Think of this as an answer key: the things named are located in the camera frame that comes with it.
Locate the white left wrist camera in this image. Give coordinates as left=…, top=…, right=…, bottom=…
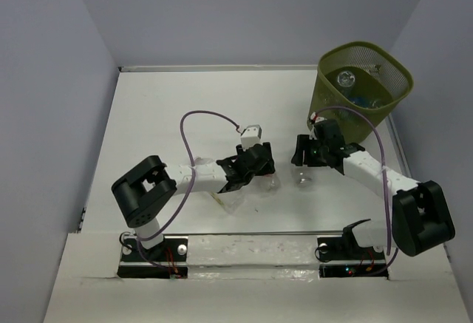
left=240, top=125, right=262, bottom=150

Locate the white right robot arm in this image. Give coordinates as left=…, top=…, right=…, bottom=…
left=291, top=119, right=456, bottom=258

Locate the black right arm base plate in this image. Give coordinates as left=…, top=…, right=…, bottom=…
left=314, top=237, right=388, bottom=279

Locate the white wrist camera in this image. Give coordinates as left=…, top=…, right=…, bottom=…
left=240, top=125, right=262, bottom=150
left=307, top=112, right=326, bottom=140

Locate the red cap clear bottle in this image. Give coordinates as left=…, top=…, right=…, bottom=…
left=256, top=173, right=281, bottom=194

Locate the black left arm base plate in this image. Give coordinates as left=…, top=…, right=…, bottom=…
left=117, top=233, right=188, bottom=279

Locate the square clear plastic bottle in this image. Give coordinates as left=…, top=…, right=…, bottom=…
left=209, top=190, right=245, bottom=214

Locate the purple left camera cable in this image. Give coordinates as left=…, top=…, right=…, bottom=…
left=136, top=110, right=245, bottom=274

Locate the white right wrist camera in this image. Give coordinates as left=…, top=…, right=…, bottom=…
left=307, top=112, right=326, bottom=140

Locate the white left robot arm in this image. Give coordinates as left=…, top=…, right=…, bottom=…
left=111, top=142, right=275, bottom=260

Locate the clear jar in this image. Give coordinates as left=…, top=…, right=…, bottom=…
left=293, top=166, right=315, bottom=189

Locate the green mesh waste bin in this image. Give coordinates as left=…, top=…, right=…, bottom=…
left=308, top=41, right=414, bottom=143

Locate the blue label water bottle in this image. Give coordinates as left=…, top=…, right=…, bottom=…
left=349, top=96, right=371, bottom=108

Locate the clear ribbed water bottle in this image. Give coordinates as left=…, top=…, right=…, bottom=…
left=336, top=69, right=356, bottom=89

